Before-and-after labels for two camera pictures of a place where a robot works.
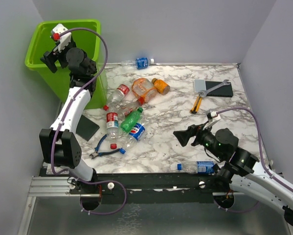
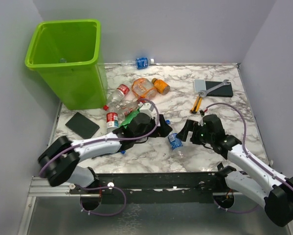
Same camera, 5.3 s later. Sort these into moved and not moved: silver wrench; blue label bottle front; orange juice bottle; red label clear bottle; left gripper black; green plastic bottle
Moved: blue label bottle front; left gripper black
Not moved: red label clear bottle; orange juice bottle; green plastic bottle; silver wrench
